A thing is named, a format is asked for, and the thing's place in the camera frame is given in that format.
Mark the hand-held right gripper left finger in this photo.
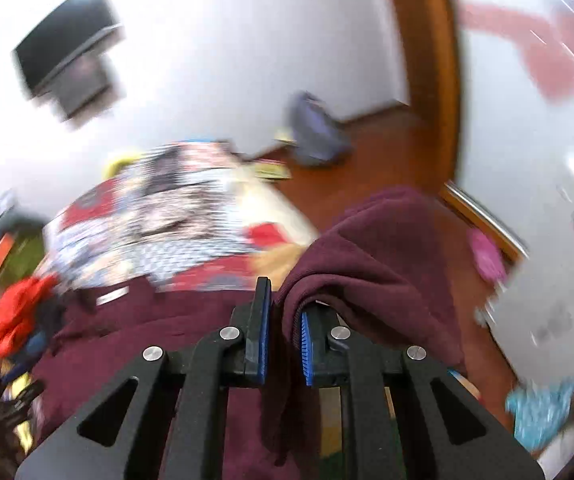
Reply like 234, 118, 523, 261
14, 276, 271, 480

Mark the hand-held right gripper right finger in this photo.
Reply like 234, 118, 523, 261
299, 310, 544, 480

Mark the maroon twill garment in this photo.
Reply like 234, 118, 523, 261
32, 185, 468, 480

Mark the patchwork quilt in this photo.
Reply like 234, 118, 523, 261
42, 142, 318, 293

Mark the yellow flat object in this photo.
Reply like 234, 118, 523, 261
254, 160, 290, 182

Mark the pink cloth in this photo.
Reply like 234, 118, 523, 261
470, 230, 509, 283

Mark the blue backpack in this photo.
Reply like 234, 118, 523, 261
287, 92, 353, 168

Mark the yellow foam tube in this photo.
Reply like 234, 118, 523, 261
102, 147, 142, 178

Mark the turquoise cloth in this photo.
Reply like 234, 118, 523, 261
504, 377, 574, 453

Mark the red cloth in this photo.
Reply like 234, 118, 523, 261
0, 275, 60, 361

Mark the white door with stickers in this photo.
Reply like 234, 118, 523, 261
454, 0, 574, 396

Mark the wooden door frame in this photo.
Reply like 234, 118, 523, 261
379, 0, 463, 186

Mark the black wall television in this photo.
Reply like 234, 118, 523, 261
12, 0, 125, 121

